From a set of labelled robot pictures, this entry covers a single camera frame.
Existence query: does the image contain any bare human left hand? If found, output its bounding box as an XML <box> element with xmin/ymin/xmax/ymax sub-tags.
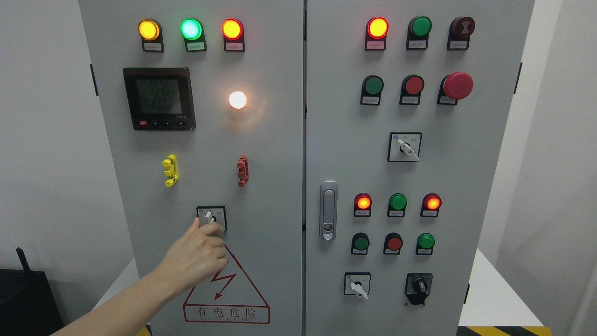
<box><xmin>155</xmin><ymin>218</ymin><xmax>228</xmax><ymax>295</ymax></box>

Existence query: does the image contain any white rotary selector switch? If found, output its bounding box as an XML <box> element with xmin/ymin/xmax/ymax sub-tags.
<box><xmin>196</xmin><ymin>205</ymin><xmax>228</xmax><ymax>231</ymax></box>

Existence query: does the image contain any red electrical hazard warning sticker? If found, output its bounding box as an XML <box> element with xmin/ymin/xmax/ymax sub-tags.
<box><xmin>183</xmin><ymin>252</ymin><xmax>271</xmax><ymax>324</ymax></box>

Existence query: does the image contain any yellow plastic terminal clip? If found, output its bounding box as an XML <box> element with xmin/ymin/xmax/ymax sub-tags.
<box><xmin>162</xmin><ymin>154</ymin><xmax>179</xmax><ymax>187</ymax></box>

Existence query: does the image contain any red plastic terminal clip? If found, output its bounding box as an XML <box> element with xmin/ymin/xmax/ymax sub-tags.
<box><xmin>236</xmin><ymin>155</ymin><xmax>249</xmax><ymax>188</ymax></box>

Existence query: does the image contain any small clear bulb lamp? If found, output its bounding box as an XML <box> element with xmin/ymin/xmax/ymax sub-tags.
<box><xmin>229</xmin><ymin>91</ymin><xmax>248</xmax><ymax>109</ymax></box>

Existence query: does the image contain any black digital power meter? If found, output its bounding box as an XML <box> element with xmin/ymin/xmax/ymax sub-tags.
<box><xmin>122</xmin><ymin>67</ymin><xmax>196</xmax><ymax>131</ymax></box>

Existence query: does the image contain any green push button lower left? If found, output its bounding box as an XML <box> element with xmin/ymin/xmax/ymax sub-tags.
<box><xmin>350</xmin><ymin>232</ymin><xmax>370</xmax><ymax>255</ymax></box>

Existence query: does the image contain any lit red lamp middle left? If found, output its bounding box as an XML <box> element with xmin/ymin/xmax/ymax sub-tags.
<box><xmin>354</xmin><ymin>193</ymin><xmax>372</xmax><ymax>217</ymax></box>

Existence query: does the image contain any lit red lamp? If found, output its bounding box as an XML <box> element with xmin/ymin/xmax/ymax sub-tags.
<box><xmin>365</xmin><ymin>16</ymin><xmax>389</xmax><ymax>51</ymax></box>
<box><xmin>420</xmin><ymin>193</ymin><xmax>442</xmax><ymax>217</ymax></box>
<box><xmin>354</xmin><ymin>193</ymin><xmax>372</xmax><ymax>217</ymax></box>

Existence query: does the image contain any black box with antenna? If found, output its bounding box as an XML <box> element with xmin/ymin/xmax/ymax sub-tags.
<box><xmin>0</xmin><ymin>247</ymin><xmax>64</xmax><ymax>336</ymax></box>

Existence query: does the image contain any grey electrical cabinet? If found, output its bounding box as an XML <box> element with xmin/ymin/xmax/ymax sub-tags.
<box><xmin>79</xmin><ymin>0</ymin><xmax>535</xmax><ymax>336</ymax></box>

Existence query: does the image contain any red push button lower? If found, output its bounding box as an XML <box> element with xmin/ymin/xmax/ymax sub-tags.
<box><xmin>382</xmin><ymin>232</ymin><xmax>403</xmax><ymax>255</ymax></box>

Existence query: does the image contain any red push button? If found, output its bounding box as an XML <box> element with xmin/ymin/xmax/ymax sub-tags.
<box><xmin>382</xmin><ymin>232</ymin><xmax>403</xmax><ymax>255</ymax></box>
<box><xmin>399</xmin><ymin>74</ymin><xmax>424</xmax><ymax>105</ymax></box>

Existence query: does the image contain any green lamp middle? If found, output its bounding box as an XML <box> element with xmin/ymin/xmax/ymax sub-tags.
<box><xmin>387</xmin><ymin>193</ymin><xmax>408</xmax><ymax>217</ymax></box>

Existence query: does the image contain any bright green indicator lamp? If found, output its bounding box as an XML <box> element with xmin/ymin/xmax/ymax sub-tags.
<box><xmin>180</xmin><ymin>18</ymin><xmax>207</xmax><ymax>52</ymax></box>

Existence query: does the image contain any orange red indicator lamp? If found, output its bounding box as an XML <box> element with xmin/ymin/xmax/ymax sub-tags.
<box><xmin>222</xmin><ymin>18</ymin><xmax>245</xmax><ymax>52</ymax></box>

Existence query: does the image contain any yellow indicator lamp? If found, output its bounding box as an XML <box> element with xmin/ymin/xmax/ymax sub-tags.
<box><xmin>137</xmin><ymin>19</ymin><xmax>164</xmax><ymax>53</ymax></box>

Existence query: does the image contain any lit red lamp middle right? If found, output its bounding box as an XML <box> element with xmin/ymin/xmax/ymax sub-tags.
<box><xmin>420</xmin><ymin>193</ymin><xmax>442</xmax><ymax>217</ymax></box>

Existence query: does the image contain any green push button upper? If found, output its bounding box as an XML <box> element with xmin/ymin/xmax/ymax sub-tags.
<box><xmin>360</xmin><ymin>75</ymin><xmax>384</xmax><ymax>105</ymax></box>

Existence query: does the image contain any red push button upper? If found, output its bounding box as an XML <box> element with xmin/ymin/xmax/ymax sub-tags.
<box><xmin>399</xmin><ymin>74</ymin><xmax>424</xmax><ymax>105</ymax></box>

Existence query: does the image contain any lit red lamp top right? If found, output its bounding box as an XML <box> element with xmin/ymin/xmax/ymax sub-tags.
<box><xmin>365</xmin><ymin>16</ymin><xmax>389</xmax><ymax>51</ymax></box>

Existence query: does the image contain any red emergency stop button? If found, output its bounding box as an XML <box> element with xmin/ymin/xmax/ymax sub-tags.
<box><xmin>437</xmin><ymin>71</ymin><xmax>474</xmax><ymax>105</ymax></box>

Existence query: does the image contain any dark green lamp top right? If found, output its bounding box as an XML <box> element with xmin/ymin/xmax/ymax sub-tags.
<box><xmin>406</xmin><ymin>16</ymin><xmax>432</xmax><ymax>50</ymax></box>

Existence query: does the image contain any dark red buzzer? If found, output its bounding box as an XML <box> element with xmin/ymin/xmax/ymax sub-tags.
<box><xmin>446</xmin><ymin>16</ymin><xmax>475</xmax><ymax>50</ymax></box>

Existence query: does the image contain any silver cabinet door handle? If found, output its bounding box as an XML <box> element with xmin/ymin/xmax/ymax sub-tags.
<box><xmin>319</xmin><ymin>180</ymin><xmax>338</xmax><ymax>242</ymax></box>

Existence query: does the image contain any white selector switch lower right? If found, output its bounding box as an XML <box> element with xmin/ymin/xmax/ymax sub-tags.
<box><xmin>344</xmin><ymin>272</ymin><xmax>371</xmax><ymax>300</ymax></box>

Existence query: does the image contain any black rotary knob switch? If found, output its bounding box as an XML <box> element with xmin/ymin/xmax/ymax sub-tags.
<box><xmin>404</xmin><ymin>273</ymin><xmax>433</xmax><ymax>306</ymax></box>

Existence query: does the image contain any white selector switch upper right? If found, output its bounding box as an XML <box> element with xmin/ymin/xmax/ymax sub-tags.
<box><xmin>387</xmin><ymin>132</ymin><xmax>422</xmax><ymax>162</ymax></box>

